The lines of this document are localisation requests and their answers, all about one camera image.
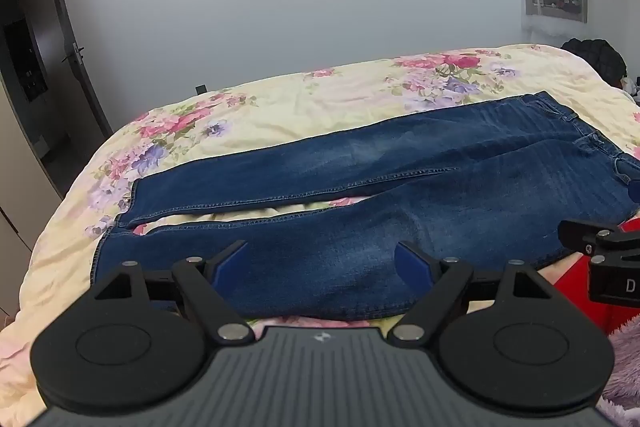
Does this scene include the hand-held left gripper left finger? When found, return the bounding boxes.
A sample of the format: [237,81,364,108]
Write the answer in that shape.
[93,240,254,342]

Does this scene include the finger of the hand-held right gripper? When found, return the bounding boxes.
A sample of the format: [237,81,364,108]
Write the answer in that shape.
[557,218,640,259]

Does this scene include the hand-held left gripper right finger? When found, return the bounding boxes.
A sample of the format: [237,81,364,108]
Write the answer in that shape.
[392,241,556,341]

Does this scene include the blue denim pants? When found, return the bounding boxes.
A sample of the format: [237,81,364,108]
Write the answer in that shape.
[90,91,640,322]

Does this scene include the red cloth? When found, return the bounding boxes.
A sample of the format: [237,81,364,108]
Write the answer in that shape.
[542,252,640,339]

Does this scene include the purple fuzzy cloth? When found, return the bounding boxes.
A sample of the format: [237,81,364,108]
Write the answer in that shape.
[594,321,640,427]

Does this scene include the black quilted jacket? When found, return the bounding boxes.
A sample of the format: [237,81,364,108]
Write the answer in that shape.
[560,38,629,86]

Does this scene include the floral yellow blanket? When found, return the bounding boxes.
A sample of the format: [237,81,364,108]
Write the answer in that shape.
[0,43,640,423]

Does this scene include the beige wardrobe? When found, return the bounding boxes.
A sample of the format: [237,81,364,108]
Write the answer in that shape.
[0,0,67,254]

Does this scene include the dark door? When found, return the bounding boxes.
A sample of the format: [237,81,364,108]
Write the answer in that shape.
[31,0,114,200]

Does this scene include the metal door handle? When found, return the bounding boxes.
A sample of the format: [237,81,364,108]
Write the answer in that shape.
[60,41,86,65]

